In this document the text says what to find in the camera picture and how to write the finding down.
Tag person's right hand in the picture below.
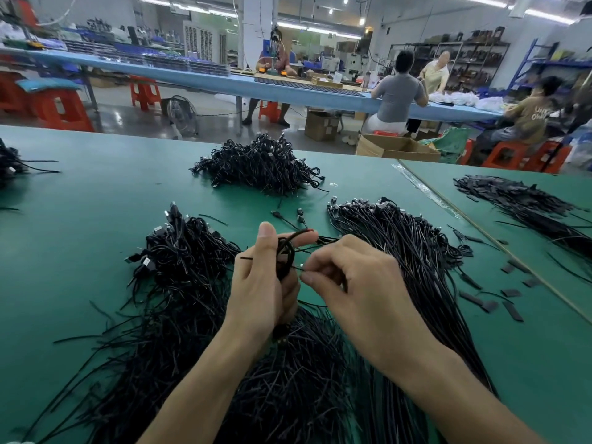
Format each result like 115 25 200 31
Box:
300 234 459 392

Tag person's left hand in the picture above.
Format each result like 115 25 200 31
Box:
222 221 318 346

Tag single black cable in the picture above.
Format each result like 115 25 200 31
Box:
240 228 320 283

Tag bundle of long black cables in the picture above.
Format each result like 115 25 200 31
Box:
273 197 496 444

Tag small cluster of knotted cables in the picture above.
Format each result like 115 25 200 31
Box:
126 203 244 306

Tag heap of black cables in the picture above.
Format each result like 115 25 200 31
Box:
0 138 59 186
191 133 327 197

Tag pile of black cables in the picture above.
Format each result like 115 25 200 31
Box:
23 206 366 444

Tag spread of straight black cables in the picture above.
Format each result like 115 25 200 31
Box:
453 175 592 260

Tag person's left forearm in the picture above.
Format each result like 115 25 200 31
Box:
137 323 269 444

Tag scattered dark tie pieces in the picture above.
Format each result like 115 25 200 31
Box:
450 226 542 323

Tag open cardboard box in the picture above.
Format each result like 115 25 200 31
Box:
356 134 443 162

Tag small cardboard box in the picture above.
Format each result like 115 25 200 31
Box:
305 110 343 142

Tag red plastic stool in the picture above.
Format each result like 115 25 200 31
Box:
0 71 27 117
483 140 573 175
129 75 163 112
259 101 282 124

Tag green bag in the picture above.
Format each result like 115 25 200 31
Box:
425 125 477 163

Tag grey floor fan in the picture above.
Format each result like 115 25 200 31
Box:
161 95 200 139

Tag long blue workbench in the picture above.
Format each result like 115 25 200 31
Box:
0 46 505 124

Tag pile of white bags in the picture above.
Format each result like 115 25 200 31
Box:
472 95 510 115

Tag white pillar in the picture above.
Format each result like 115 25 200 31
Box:
240 0 275 70

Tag metal storage shelf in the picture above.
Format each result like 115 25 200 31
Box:
388 27 510 91

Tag red stool with blue seat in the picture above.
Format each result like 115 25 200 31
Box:
15 77 96 133

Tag blue metal rack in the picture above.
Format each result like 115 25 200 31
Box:
509 39 592 96

